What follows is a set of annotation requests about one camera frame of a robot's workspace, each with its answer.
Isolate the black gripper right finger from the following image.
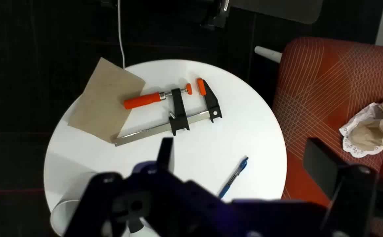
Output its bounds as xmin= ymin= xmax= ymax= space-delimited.
xmin=305 ymin=137 xmax=380 ymax=237

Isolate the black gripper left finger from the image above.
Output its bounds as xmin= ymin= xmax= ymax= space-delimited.
xmin=65 ymin=137 xmax=189 ymax=237

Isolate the crumpled paper piece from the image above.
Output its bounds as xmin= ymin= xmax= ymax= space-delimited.
xmin=339 ymin=96 xmax=383 ymax=159

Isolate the blue pen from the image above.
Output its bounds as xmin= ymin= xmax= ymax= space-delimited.
xmin=218 ymin=155 xmax=251 ymax=199

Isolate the large brown cardboard sheet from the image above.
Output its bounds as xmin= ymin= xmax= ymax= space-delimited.
xmin=68 ymin=56 xmax=148 ymax=143

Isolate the orange fabric sofa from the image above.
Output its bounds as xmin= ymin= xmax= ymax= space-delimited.
xmin=273 ymin=37 xmax=383 ymax=237

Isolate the white table leg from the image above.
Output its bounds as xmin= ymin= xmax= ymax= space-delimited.
xmin=255 ymin=44 xmax=285 ymax=64

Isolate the orange handled bar clamp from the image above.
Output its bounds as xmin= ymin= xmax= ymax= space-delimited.
xmin=114 ymin=76 xmax=224 ymax=147

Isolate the white floor cable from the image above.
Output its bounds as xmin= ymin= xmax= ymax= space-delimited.
xmin=116 ymin=0 xmax=128 ymax=70

